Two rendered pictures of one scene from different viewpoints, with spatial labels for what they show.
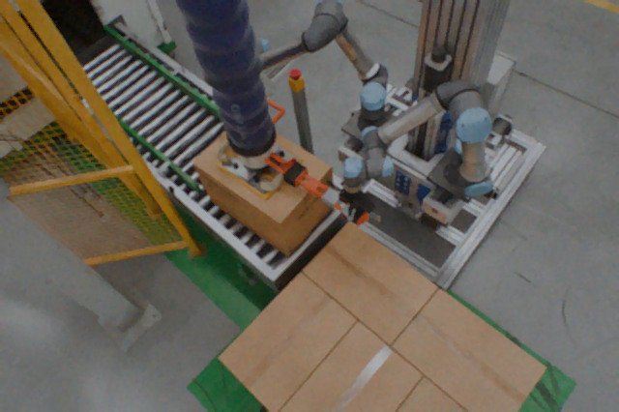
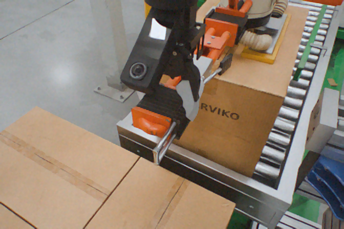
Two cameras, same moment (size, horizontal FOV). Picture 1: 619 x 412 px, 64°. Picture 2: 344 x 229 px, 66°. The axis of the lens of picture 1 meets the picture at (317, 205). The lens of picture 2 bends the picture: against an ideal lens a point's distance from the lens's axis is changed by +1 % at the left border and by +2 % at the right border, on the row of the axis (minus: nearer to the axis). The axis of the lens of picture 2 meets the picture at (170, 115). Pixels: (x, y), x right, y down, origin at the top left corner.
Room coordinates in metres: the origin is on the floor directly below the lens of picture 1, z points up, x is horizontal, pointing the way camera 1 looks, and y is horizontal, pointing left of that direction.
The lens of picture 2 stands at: (0.93, -0.48, 1.40)
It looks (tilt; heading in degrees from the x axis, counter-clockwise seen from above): 45 degrees down; 70
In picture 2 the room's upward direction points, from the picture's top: straight up
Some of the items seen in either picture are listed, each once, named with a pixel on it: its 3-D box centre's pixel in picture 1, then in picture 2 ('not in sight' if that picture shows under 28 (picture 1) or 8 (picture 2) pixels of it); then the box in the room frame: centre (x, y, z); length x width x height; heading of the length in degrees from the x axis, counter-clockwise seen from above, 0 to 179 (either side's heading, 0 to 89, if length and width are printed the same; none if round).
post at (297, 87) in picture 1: (305, 134); not in sight; (1.97, 0.01, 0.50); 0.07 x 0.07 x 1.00; 40
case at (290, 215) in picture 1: (267, 186); (230, 75); (1.47, 0.25, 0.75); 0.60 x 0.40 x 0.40; 44
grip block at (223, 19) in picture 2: (295, 174); (224, 26); (1.29, 0.08, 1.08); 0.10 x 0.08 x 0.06; 134
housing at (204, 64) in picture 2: (332, 198); (192, 72); (1.13, -0.07, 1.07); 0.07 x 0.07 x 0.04; 44
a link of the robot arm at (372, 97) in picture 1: (372, 100); not in sight; (1.55, -0.33, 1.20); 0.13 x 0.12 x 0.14; 164
